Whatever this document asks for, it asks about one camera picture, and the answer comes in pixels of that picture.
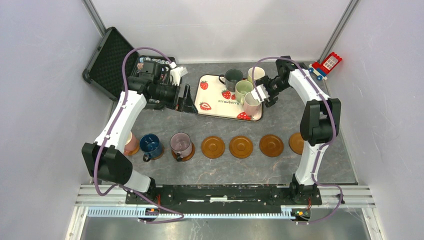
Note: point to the light orange flat coaster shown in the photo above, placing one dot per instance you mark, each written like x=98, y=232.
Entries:
x=131, y=152

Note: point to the light green mug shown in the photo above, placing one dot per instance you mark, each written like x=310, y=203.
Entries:
x=241, y=89

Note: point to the brown grooved wooden coaster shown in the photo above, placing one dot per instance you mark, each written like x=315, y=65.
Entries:
x=213, y=147
x=296, y=143
x=184, y=155
x=271, y=145
x=241, y=147

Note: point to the white strawberry print tray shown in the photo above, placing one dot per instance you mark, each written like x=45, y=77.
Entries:
x=213, y=99

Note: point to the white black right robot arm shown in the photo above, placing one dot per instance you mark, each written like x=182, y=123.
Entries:
x=319, y=125

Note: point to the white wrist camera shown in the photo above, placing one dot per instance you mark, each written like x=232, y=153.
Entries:
x=260, y=93
x=176, y=73

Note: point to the black poker chip case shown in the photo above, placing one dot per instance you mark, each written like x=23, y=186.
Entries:
x=115, y=64

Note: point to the dark walnut coaster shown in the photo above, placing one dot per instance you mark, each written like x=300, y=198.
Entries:
x=159, y=156

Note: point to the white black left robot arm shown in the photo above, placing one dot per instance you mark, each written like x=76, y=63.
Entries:
x=104, y=158

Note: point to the lilac mug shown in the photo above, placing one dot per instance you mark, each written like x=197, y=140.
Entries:
x=180, y=141

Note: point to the yellow-green mug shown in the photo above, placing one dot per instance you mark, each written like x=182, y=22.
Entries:
x=254, y=74

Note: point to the dark blue mug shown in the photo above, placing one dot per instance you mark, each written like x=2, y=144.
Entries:
x=151, y=146

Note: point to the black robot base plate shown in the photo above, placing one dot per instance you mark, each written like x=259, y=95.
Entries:
x=233, y=198

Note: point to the pale pink white mug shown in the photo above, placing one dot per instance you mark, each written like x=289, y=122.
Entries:
x=250, y=105

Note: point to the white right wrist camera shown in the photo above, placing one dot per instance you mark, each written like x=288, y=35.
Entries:
x=260, y=93

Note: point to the red blue toy block car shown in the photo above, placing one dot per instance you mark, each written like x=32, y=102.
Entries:
x=321, y=70

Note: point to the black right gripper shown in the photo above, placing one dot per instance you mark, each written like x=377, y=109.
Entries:
x=265, y=80

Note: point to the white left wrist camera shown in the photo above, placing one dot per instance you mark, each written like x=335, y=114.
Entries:
x=176, y=73

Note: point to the aluminium frame rail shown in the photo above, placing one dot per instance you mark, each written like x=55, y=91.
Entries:
x=119, y=203

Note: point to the dark green mug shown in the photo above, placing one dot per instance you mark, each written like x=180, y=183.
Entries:
x=230, y=79

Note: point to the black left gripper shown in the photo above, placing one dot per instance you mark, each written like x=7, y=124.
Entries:
x=185, y=104

